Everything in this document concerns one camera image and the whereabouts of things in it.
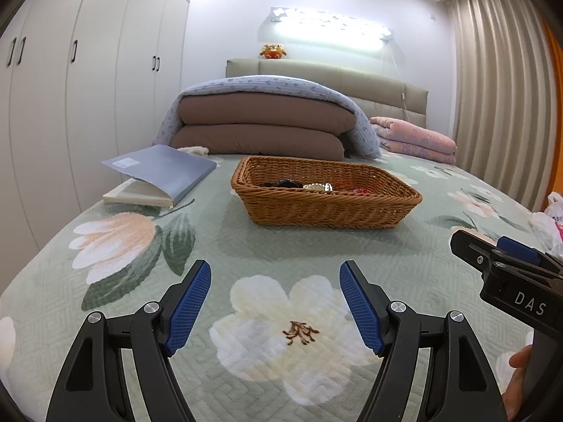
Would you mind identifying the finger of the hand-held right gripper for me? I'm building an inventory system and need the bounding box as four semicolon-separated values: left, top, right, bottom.
449;229;503;281
496;236;563;280

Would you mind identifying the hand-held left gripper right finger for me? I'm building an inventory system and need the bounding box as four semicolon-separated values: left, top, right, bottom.
339;260;509;422

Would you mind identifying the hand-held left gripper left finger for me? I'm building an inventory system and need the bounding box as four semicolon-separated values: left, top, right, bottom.
46;259;213;422

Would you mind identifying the brown wicker basket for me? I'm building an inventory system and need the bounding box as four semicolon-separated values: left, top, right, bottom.
230;155;423;230

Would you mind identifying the black hair tie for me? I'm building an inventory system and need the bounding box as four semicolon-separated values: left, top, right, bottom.
259;178;305;189

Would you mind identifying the person's right hand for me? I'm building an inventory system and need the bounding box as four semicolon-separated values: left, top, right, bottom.
502;345;536;421

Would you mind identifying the white plastic bag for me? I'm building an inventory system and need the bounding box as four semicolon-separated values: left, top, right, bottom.
530;192;563;259

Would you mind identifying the green floral bedspread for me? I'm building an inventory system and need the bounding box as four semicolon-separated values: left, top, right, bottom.
0;146;563;422

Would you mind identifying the folded pink quilt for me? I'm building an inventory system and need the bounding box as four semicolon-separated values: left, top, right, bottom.
369;116;458;166

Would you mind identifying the blue cover book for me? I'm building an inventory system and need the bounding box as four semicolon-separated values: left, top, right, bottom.
101;144;218;209

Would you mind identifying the beige curtain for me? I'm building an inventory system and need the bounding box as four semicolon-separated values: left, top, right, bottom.
439;0;556;212

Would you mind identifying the folded brown quilt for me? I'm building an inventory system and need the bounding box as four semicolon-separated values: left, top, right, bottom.
171;96;356;162

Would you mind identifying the blue patterned blanket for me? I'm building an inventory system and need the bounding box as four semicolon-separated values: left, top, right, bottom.
152;77;382;160

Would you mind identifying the beige padded headboard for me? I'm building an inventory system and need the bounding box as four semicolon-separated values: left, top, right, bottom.
225;58;429;142

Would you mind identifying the white wardrobe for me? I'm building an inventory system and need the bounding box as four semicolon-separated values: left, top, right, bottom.
0;0;197;240

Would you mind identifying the orange plush toy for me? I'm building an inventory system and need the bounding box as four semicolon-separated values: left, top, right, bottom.
258;43;289;60

